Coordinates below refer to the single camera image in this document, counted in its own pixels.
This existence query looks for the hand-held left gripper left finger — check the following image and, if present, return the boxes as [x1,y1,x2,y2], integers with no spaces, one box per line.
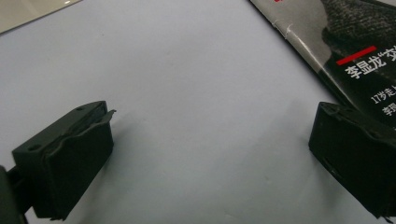
[11,100,117,221]

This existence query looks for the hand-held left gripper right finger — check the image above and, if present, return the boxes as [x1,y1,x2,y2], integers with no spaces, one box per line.
[307,101,396,219]

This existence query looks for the glossy black and grey magazine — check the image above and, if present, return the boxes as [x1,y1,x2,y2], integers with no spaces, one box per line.
[249,0,396,129]

